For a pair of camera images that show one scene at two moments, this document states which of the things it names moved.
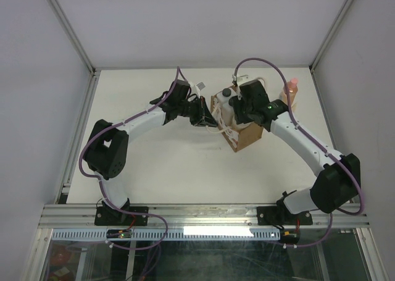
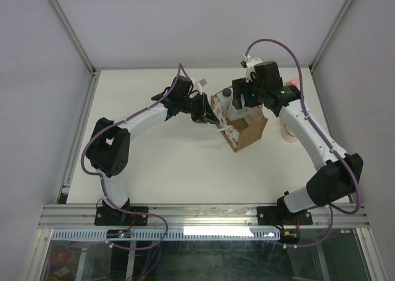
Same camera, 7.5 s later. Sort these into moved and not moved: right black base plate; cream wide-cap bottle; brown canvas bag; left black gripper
Moved: cream wide-cap bottle
Not moved: right black base plate; brown canvas bag; left black gripper
